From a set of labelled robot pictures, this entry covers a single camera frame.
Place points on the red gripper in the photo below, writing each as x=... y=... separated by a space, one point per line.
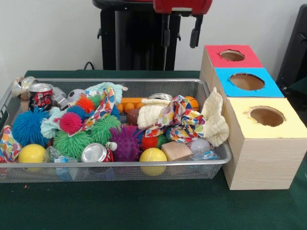
x=182 y=4

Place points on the orange basketball toy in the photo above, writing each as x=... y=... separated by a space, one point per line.
x=193 y=103

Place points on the colourful dotted cloth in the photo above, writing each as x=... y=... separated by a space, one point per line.
x=182 y=119
x=103 y=107

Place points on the cream knitted cloth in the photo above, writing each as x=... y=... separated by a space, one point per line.
x=216 y=122

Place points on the crushed red soda can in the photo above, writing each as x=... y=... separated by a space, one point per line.
x=94 y=153

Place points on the mint green knitted cloth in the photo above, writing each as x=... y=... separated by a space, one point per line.
x=48 y=124

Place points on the wooden box with three holes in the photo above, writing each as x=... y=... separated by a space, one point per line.
x=263 y=163

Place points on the silver mesh bin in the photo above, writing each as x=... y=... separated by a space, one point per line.
x=14 y=175

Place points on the white baseball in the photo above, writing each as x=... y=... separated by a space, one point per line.
x=200 y=145

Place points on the wooden block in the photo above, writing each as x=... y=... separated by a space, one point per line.
x=176 y=150

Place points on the black stand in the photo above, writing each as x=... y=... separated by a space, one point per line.
x=297 y=48

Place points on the yellow ball with seam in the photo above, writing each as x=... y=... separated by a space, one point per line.
x=153 y=158

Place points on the dark green table cloth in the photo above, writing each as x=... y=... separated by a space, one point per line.
x=299 y=91
x=144 y=206

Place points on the green spiky rubber ball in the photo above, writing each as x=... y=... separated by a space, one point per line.
x=69 y=143

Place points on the blue spiky rubber ball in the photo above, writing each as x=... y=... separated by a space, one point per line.
x=27 y=127

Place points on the plain yellow ball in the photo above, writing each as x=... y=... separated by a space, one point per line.
x=31 y=154

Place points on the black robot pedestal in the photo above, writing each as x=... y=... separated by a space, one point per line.
x=134 y=38

